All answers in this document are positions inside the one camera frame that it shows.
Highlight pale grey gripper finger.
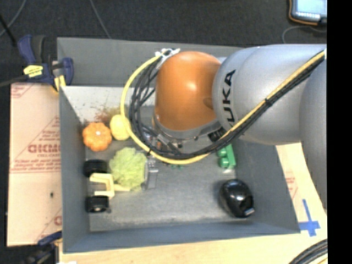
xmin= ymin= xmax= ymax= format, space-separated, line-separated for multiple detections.
xmin=146 ymin=158 xmax=160 ymax=190

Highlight pale green toy lettuce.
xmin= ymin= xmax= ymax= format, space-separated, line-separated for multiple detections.
xmin=108 ymin=146 xmax=149 ymax=191

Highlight grey metal bin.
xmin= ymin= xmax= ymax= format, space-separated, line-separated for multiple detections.
xmin=56 ymin=37 xmax=302 ymax=254

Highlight yellow toy lemon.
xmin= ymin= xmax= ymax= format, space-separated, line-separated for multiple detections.
xmin=109 ymin=114 xmax=131 ymax=141

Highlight cream toy cart black wheels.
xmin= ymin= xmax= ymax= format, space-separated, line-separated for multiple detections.
xmin=83 ymin=159 xmax=130 ymax=214

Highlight orange toy pumpkin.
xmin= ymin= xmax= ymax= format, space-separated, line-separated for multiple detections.
xmin=81 ymin=122 xmax=113 ymax=152

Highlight black glossy computer mouse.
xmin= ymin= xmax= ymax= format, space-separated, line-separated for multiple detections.
xmin=218 ymin=178 xmax=256 ymax=219

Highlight brown cardboard board red print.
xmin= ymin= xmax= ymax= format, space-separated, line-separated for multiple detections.
xmin=5 ymin=81 xmax=327 ymax=248

